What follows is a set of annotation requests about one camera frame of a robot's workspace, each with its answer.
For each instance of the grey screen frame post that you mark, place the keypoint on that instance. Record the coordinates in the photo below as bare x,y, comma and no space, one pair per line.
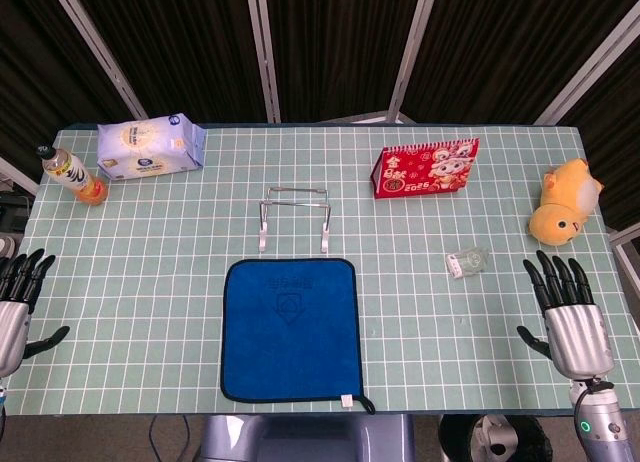
585,67
411,52
100,52
264,52

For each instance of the white blue tissue pack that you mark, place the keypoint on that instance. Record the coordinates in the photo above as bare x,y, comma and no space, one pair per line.
145,147

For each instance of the blue cloth towel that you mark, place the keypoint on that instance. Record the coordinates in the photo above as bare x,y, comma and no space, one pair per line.
290,342

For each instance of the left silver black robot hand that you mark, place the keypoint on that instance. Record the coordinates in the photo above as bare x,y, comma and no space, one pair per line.
12,327

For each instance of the orange drink bottle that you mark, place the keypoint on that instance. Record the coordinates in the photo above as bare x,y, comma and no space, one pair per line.
75,177

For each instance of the red cartoon desk calendar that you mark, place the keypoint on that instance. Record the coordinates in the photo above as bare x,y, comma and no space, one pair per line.
425,174

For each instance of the green grid tablecloth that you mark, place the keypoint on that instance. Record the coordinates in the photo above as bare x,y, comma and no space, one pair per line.
150,282

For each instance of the yellow plush toy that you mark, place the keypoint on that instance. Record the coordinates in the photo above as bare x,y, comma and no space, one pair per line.
560,217

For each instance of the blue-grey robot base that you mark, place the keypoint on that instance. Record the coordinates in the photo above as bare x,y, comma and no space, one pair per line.
305,439

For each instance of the small clear plastic packet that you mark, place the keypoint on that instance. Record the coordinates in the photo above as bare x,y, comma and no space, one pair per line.
467,262

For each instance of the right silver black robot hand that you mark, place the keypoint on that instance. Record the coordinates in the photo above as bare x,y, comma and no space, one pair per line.
577,337

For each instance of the dark equipment pile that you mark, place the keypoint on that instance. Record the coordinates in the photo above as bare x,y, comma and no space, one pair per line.
12,217

